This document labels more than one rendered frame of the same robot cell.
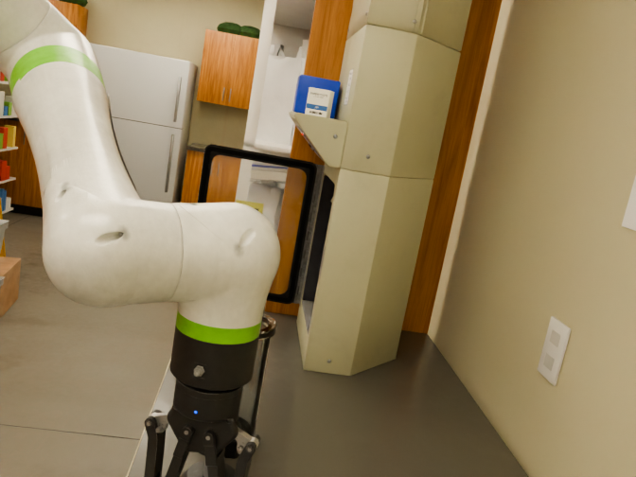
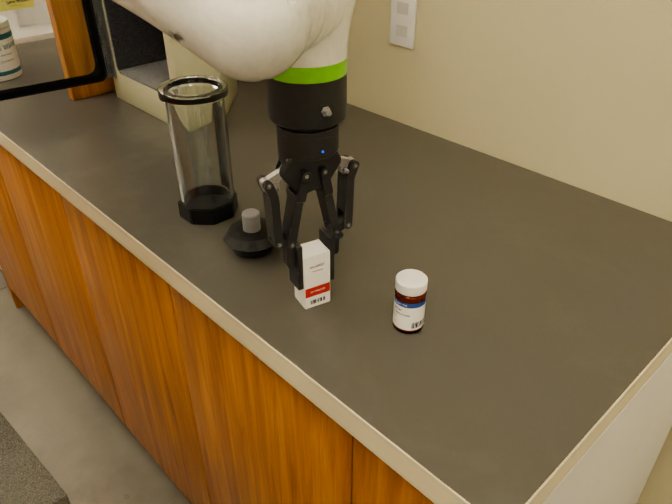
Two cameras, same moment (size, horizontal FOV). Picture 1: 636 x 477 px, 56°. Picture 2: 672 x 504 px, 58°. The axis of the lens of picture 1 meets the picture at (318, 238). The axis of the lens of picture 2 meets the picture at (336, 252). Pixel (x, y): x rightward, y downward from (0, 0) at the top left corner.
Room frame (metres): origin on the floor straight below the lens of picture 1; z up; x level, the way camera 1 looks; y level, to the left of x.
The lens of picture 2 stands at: (0.05, 0.48, 1.48)
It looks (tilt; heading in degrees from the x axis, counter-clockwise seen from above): 34 degrees down; 323
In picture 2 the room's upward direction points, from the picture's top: straight up
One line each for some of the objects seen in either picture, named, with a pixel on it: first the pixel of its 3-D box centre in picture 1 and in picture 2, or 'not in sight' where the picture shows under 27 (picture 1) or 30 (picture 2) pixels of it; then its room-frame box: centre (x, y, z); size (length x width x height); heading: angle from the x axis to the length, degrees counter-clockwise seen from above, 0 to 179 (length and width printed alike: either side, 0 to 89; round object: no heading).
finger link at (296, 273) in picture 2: not in sight; (295, 263); (0.63, 0.11, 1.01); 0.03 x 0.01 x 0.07; 172
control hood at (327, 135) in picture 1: (311, 136); not in sight; (1.44, 0.06, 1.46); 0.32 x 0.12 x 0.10; 7
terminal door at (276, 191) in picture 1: (250, 225); (20, 3); (1.60, 0.19, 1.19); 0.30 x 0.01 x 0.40; 89
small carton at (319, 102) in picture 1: (319, 102); not in sight; (1.40, 0.05, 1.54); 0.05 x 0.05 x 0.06; 81
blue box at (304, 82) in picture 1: (315, 97); not in sight; (1.54, 0.07, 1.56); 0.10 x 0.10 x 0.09; 7
